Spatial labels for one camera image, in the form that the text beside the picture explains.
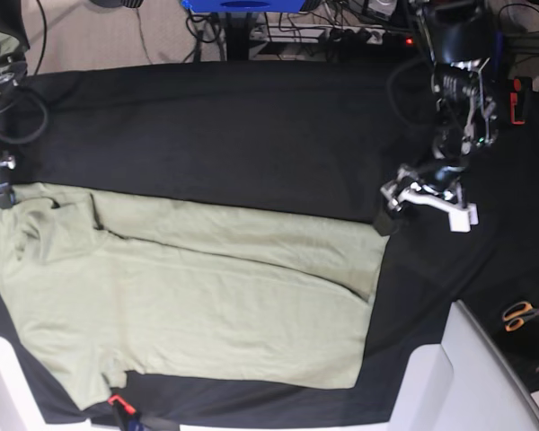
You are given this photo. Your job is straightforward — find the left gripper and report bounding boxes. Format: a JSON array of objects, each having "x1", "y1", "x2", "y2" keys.
[{"x1": 372, "y1": 161, "x2": 468, "y2": 236}]

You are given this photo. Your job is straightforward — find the red clamp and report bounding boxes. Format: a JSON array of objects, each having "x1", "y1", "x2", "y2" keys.
[
  {"x1": 107, "y1": 394, "x2": 137, "y2": 416},
  {"x1": 509, "y1": 77, "x2": 526, "y2": 126}
]

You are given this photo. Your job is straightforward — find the black table cloth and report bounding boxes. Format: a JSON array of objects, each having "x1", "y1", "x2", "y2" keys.
[{"x1": 0, "y1": 62, "x2": 539, "y2": 428}]

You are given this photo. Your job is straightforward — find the blue box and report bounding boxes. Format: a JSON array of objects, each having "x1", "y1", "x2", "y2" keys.
[{"x1": 181, "y1": 0, "x2": 305, "y2": 13}]

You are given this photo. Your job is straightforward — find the white foam block left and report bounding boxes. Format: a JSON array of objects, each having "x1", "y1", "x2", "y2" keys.
[{"x1": 0, "y1": 337, "x2": 93, "y2": 430}]

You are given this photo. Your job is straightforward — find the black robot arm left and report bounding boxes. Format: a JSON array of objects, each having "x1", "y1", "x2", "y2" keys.
[{"x1": 374, "y1": 1, "x2": 499, "y2": 235}]

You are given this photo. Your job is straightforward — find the black table leg post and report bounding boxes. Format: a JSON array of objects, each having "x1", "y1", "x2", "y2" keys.
[{"x1": 223, "y1": 13, "x2": 256, "y2": 62}]

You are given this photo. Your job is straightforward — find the orange handled scissors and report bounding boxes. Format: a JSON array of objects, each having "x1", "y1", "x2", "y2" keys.
[{"x1": 502, "y1": 301, "x2": 539, "y2": 332}]

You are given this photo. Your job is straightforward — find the white foam block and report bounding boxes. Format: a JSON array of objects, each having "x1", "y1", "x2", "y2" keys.
[
  {"x1": 0, "y1": 337, "x2": 93, "y2": 430},
  {"x1": 387, "y1": 301, "x2": 539, "y2": 431}
]

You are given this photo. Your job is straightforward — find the red clamp bottom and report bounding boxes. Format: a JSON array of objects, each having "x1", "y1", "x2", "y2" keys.
[{"x1": 107, "y1": 394, "x2": 137, "y2": 416}]

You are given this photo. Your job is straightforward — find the green T-shirt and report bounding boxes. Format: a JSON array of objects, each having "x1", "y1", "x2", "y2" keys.
[{"x1": 0, "y1": 183, "x2": 387, "y2": 409}]

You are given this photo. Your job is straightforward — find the white power strip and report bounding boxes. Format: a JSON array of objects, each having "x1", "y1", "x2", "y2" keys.
[{"x1": 250, "y1": 22, "x2": 386, "y2": 45}]

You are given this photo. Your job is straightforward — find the white foam block right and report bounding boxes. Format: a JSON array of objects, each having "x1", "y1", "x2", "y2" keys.
[{"x1": 387, "y1": 301, "x2": 539, "y2": 431}]

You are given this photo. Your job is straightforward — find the red clamp right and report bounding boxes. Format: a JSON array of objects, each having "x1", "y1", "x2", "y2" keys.
[{"x1": 509, "y1": 77, "x2": 526, "y2": 126}]

